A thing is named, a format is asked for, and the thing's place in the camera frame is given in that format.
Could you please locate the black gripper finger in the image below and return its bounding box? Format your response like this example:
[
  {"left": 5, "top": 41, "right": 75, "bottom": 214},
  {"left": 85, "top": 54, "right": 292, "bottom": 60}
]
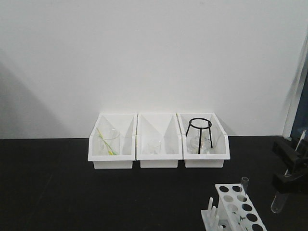
[
  {"left": 272, "top": 140, "right": 308, "bottom": 168},
  {"left": 272, "top": 164, "right": 308, "bottom": 193}
]

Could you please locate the clear test tube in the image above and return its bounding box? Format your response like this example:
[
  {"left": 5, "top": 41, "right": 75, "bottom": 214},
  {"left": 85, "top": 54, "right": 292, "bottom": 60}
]
[
  {"left": 240, "top": 177, "right": 249, "bottom": 202},
  {"left": 271, "top": 130, "right": 308, "bottom": 213}
]

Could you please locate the white test tube rack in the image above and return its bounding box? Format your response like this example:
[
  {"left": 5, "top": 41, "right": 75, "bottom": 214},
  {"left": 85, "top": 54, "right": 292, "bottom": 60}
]
[{"left": 201, "top": 184, "right": 266, "bottom": 231}]

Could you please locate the right white storage bin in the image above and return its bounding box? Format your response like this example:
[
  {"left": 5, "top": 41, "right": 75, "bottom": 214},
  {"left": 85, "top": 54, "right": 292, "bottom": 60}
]
[{"left": 177, "top": 113, "right": 230, "bottom": 168}]

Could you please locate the white storage bin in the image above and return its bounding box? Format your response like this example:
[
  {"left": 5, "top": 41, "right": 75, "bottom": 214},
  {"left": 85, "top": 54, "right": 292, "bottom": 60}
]
[
  {"left": 136, "top": 113, "right": 182, "bottom": 168},
  {"left": 88, "top": 113, "right": 138, "bottom": 169},
  {"left": 177, "top": 113, "right": 230, "bottom": 168}
]

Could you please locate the clear glassware under tripod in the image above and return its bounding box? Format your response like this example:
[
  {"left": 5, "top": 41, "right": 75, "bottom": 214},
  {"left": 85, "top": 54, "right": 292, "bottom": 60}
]
[{"left": 187, "top": 131, "right": 218, "bottom": 154}]

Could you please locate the middle white storage bin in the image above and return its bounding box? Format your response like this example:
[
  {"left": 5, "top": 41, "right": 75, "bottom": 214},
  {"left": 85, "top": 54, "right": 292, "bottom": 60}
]
[{"left": 136, "top": 113, "right": 182, "bottom": 168}]

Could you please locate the small glass beaker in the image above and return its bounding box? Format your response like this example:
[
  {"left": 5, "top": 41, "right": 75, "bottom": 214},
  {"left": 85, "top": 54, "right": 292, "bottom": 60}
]
[{"left": 148, "top": 139, "right": 161, "bottom": 154}]

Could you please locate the yellow green stirring stick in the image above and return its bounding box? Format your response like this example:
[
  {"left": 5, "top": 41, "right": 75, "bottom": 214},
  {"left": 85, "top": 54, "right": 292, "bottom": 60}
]
[{"left": 96, "top": 128, "right": 119, "bottom": 155}]

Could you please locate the left white storage bin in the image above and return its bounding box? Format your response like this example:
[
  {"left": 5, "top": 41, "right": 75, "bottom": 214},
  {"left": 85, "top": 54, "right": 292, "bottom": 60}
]
[{"left": 88, "top": 113, "right": 138, "bottom": 169}]

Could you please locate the glass beaker with sticks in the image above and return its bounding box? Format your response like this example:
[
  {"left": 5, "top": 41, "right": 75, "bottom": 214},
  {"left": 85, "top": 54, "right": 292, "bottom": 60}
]
[{"left": 98, "top": 129, "right": 121, "bottom": 155}]

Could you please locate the black wire tripod stand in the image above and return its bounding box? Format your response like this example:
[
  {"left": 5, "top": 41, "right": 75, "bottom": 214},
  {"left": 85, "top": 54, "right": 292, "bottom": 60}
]
[{"left": 185, "top": 117, "right": 212, "bottom": 143}]

